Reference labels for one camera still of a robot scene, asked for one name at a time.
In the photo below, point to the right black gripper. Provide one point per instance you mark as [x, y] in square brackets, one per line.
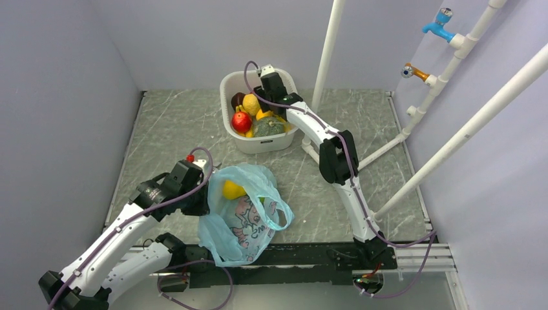
[260, 92]

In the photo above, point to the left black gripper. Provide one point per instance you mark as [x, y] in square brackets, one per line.
[203, 208]

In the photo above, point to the pale yellow fake lemon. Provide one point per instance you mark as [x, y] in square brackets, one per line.
[250, 104]

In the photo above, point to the red fake pomegranate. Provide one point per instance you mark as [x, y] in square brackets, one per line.
[241, 122]

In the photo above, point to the bright yellow fake pear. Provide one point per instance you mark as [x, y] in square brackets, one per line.
[232, 191]

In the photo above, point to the light blue plastic bag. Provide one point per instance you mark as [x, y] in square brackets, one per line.
[236, 232]

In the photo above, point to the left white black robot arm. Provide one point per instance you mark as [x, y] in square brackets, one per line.
[99, 276]

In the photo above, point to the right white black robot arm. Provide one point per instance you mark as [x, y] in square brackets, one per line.
[338, 165]

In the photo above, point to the orange yellow fake mango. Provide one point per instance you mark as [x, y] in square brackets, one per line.
[261, 114]

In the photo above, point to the dark brown fake fruit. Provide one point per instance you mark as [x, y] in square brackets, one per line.
[236, 100]

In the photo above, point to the grey green fake melon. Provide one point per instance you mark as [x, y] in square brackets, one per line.
[268, 127]

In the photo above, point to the small yellow fake fruit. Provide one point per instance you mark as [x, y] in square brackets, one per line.
[287, 126]

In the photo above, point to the white plastic basket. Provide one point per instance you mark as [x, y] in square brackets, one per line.
[239, 124]

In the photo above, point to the orange brass tap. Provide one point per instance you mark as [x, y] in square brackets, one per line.
[409, 71]

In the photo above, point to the blue plastic tap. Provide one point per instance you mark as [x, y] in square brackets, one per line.
[436, 27]

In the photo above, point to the diagonal white pipe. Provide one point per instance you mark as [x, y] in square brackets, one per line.
[524, 78]

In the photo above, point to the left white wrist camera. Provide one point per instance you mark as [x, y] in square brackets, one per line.
[202, 163]

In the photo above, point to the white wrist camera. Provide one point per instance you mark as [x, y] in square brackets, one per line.
[265, 70]
[202, 163]

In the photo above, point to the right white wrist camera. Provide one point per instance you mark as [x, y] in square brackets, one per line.
[265, 70]

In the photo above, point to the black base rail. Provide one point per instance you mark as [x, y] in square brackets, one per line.
[192, 267]

